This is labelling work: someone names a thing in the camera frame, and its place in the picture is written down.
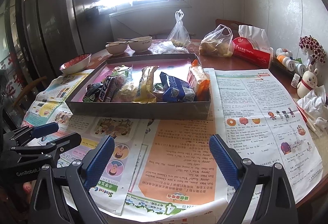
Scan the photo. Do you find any wooden chopstick front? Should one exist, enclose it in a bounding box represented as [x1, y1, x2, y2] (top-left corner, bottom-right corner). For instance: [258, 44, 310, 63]
[106, 40, 135, 47]

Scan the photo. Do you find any crumpled white tissue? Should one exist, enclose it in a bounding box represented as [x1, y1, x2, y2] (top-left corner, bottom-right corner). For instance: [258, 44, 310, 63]
[297, 86, 327, 130]

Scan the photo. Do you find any blue snack packet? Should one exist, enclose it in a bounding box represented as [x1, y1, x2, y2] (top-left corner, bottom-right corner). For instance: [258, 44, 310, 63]
[159, 72, 196, 102]

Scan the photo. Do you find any tall knotted plastic bag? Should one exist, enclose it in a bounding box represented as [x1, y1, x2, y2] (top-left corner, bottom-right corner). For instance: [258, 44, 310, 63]
[167, 9, 191, 48]

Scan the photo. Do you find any red white flower ornament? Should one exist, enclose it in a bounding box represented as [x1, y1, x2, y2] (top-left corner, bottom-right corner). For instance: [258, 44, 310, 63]
[298, 35, 327, 65]

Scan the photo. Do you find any wooden chair back right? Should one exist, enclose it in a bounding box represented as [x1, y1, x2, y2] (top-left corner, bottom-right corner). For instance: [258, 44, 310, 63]
[215, 18, 250, 38]

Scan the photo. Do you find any white newspaper right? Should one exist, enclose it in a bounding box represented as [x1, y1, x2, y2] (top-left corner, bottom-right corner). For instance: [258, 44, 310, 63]
[122, 69, 323, 223]

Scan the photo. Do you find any orange cap medicine bottle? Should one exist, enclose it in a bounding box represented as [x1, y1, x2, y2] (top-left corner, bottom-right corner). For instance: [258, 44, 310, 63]
[276, 55, 295, 71]

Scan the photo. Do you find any white medicine bottle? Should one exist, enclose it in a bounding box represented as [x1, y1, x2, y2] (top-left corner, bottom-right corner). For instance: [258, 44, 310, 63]
[295, 62, 306, 77]

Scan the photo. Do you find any clear wrapped red pastry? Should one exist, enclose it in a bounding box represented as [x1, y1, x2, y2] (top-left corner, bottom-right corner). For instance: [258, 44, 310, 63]
[113, 76, 127, 93]

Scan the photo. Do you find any red white patterned bowl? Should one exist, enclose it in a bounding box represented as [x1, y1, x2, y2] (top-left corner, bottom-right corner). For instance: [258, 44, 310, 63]
[59, 54, 91, 75]

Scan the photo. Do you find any white rabbit figurine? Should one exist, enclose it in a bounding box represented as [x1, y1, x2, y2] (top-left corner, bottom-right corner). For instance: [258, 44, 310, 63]
[297, 65, 318, 98]

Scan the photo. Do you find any dark refrigerator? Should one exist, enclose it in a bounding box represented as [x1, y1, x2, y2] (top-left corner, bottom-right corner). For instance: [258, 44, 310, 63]
[15, 0, 114, 79]

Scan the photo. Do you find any small white pill bottle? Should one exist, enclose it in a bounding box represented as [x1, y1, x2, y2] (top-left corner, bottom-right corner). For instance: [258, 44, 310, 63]
[290, 73, 300, 88]

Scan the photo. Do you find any white bowl left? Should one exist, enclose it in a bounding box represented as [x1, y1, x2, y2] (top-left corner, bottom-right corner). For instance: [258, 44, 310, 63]
[106, 45, 128, 56]

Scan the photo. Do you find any black green snack packet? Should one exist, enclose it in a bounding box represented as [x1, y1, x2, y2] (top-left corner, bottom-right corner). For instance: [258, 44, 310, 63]
[82, 82, 103, 102]

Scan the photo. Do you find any crumpled empty plastic bag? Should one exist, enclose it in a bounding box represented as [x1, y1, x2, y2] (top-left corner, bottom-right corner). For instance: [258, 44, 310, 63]
[149, 41, 189, 54]

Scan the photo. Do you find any clear bag rice cake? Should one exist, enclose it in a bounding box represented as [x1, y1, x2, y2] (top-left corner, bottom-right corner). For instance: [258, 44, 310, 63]
[112, 81, 138, 102]

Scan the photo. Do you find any white bowl right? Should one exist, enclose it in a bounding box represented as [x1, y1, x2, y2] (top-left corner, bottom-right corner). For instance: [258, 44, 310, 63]
[128, 36, 152, 53]

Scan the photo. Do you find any red tissue pack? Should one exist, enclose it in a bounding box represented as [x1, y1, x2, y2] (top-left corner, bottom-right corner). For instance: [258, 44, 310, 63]
[232, 25, 273, 69]

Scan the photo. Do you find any yellow cake snack packet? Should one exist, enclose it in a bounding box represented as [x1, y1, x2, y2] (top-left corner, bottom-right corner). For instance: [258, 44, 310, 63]
[133, 66, 158, 104]

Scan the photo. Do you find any wooden chopstick back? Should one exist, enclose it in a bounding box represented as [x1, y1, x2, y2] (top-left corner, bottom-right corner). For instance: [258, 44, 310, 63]
[117, 38, 139, 42]

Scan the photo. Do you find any person's hand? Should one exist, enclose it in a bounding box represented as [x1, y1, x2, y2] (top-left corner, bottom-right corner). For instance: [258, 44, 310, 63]
[22, 181, 36, 203]

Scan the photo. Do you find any grey cardboard tray box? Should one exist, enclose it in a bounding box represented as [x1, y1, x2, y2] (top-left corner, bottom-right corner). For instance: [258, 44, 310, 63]
[66, 54, 211, 120]

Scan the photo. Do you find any colourful newspaper left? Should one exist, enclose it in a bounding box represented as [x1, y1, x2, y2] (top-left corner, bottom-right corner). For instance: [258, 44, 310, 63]
[22, 70, 148, 216]

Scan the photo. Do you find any pink and blue book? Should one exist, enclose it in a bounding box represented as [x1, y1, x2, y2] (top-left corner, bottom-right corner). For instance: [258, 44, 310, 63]
[70, 58, 195, 103]

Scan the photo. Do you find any orange cracker packet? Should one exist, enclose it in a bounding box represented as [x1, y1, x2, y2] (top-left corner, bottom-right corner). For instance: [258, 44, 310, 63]
[187, 59, 210, 101]

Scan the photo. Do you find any plastic bag of buns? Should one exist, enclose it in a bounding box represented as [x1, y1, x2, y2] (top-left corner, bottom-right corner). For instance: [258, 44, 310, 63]
[199, 24, 234, 57]

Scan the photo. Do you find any wooden chopstick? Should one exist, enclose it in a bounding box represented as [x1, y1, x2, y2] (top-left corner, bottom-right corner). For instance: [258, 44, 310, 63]
[106, 40, 135, 47]
[117, 38, 139, 42]

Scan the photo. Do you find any green wrapped pastry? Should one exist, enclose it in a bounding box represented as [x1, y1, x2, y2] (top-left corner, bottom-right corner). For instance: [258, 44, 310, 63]
[111, 65, 133, 79]

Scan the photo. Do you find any brown chocolate bar wrapper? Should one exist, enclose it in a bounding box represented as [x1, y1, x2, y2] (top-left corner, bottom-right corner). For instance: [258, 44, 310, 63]
[98, 76, 112, 102]

